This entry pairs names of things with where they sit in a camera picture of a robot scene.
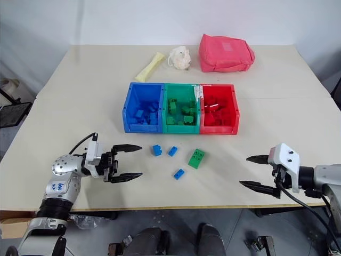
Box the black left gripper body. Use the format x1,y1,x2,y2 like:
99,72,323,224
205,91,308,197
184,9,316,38
100,149,119,183

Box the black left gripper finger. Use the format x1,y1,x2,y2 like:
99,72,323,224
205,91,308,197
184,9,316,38
110,172,143,184
111,144,143,156

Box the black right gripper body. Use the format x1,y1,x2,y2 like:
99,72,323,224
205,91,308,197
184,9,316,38
271,164,294,199

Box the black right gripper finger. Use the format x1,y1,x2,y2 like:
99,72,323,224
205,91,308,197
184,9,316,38
246,154,270,165
239,180,281,199

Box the blue plastic bin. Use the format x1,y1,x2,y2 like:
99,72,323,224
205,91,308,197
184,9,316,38
121,82,165,134

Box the red plastic bin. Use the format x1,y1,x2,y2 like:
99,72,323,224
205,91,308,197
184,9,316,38
199,84,240,135

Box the green plastic bin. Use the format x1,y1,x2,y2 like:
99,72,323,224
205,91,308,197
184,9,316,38
161,83,202,134

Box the clear crumpled plastic bag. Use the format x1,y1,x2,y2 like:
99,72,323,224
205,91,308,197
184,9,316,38
69,213,99,230

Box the small red building block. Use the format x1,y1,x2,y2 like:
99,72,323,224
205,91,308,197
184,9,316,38
204,114,222,126

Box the green four-stud building block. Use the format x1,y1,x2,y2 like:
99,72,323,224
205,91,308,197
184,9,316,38
188,148,206,170

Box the dark rounded grey shape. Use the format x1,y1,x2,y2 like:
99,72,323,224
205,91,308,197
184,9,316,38
196,223,228,256
124,226,171,256

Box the white torn paper label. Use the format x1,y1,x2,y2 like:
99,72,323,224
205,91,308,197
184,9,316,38
191,84,204,104

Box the dark chair edge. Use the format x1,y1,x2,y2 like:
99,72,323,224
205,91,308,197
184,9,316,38
329,76,341,103

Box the white crumpled cloth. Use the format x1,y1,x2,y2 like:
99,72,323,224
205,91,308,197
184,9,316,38
167,45,192,71

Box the black metal rack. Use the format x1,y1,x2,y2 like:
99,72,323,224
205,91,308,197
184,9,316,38
0,77,33,129

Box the pink fabric pouch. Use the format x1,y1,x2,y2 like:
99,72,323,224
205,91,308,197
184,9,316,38
198,33,256,74

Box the brown cardboard box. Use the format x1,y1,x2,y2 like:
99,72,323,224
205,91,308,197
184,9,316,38
0,217,36,239

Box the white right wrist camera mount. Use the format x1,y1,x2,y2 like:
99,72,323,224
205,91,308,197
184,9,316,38
267,143,301,194

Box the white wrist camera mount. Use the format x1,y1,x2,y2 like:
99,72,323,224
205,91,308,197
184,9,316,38
84,140,108,179
267,143,301,194

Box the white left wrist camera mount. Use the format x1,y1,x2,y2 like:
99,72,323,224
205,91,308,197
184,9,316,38
84,140,108,179

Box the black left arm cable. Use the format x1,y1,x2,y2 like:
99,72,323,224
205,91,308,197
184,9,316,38
68,132,98,156

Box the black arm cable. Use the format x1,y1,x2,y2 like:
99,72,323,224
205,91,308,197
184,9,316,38
68,132,98,156
275,179,341,250

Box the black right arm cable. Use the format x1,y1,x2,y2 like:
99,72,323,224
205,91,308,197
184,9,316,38
275,179,341,250

